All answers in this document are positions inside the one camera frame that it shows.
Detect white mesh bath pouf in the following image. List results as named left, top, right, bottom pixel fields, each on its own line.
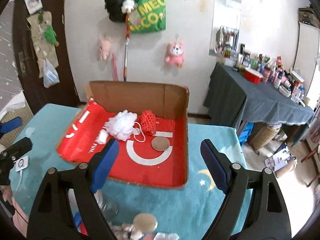
left=104, top=110, right=146, bottom=142

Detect orange foam net sleeve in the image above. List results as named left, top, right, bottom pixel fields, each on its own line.
left=139, top=110, right=156, bottom=134

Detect round brown cushion pad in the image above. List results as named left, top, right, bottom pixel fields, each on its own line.
left=151, top=137, right=170, bottom=152

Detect cream patterned scrunchie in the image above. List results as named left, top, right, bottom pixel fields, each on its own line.
left=109, top=223, right=144, bottom=240

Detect person's left hand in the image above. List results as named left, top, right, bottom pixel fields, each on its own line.
left=1, top=185, right=13, bottom=202

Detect white charger device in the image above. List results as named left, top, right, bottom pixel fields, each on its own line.
left=15, top=155, right=29, bottom=172

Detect large glass jar metal lid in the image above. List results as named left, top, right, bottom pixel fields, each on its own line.
left=94, top=190, right=119, bottom=221

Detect wicker basket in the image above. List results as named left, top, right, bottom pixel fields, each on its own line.
left=249, top=123, right=281, bottom=152

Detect teal fluffy blanket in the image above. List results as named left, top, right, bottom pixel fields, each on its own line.
left=10, top=104, right=246, bottom=239

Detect red cardboard box tray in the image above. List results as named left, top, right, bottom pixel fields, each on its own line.
left=56, top=81, right=189, bottom=189

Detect dark grey tablecloth table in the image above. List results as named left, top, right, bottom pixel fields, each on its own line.
left=203, top=63, right=315, bottom=129

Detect clear plastic bag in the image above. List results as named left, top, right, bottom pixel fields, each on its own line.
left=43, top=59, right=60, bottom=88

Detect small glass jar gold beads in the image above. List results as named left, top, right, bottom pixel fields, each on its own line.
left=133, top=213, right=158, bottom=233

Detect dark wooden door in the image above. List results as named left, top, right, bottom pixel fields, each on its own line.
left=12, top=0, right=80, bottom=113

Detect red bowl on table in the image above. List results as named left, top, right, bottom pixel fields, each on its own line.
left=244, top=67, right=263, bottom=84

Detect green plush on door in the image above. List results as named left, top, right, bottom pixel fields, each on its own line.
left=43, top=25, right=59, bottom=47

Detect pink pig plush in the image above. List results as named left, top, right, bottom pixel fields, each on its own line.
left=98, top=37, right=111, bottom=61

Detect pink fox plush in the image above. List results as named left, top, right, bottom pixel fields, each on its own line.
left=164, top=41, right=185, bottom=68

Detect green tote bag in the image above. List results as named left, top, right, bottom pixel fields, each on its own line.
left=127, top=0, right=166, bottom=34

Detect small white plush toy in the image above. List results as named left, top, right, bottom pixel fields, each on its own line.
left=121, top=0, right=137, bottom=14

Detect orange handled stick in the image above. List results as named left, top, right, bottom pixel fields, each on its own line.
left=123, top=15, right=130, bottom=82

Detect wall mirror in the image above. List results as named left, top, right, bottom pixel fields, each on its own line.
left=209, top=0, right=242, bottom=56

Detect black bag on wall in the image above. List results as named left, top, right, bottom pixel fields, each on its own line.
left=104, top=0, right=126, bottom=23

